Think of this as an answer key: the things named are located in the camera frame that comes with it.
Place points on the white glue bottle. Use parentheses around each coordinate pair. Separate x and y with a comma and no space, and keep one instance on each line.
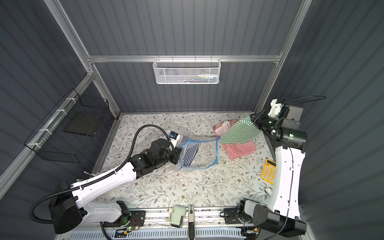
(208,77)

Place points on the navy striped folded garment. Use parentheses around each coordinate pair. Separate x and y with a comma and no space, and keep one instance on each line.
(189,150)

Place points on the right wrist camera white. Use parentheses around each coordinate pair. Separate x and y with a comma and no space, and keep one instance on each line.
(275,108)

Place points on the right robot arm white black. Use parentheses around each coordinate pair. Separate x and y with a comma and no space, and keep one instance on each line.
(281,216)

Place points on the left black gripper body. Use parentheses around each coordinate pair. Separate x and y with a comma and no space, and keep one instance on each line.
(176,154)

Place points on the small white object on table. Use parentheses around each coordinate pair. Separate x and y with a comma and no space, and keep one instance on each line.
(268,192)

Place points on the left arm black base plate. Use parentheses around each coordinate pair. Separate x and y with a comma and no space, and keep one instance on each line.
(133,219)

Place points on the clear vacuum bag blue zipper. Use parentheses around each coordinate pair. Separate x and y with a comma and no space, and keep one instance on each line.
(207,156)

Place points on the yellow calculator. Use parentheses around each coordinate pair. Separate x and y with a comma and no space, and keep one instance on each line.
(269,171)

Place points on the white wire wall basket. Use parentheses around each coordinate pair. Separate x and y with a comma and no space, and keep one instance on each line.
(185,72)

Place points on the green striped garment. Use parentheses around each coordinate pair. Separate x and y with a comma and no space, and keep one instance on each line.
(242,132)

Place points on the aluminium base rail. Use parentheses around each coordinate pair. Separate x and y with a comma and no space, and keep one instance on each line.
(209,226)

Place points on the black wire wall basket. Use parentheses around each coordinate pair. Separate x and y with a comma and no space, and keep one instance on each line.
(67,134)

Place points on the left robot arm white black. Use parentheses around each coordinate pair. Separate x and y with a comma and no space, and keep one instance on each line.
(72,209)

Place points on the pale green box on rail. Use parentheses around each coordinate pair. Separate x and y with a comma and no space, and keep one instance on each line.
(176,215)

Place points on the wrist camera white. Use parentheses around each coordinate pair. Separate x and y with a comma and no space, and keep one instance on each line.
(175,139)
(275,108)

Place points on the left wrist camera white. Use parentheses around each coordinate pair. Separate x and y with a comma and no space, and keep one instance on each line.
(175,139)

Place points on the black handle on rail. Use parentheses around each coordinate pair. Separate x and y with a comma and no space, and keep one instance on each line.
(191,223)

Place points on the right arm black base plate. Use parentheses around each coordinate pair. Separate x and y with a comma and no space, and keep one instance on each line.
(234,216)

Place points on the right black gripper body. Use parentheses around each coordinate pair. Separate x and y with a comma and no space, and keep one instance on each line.
(259,119)

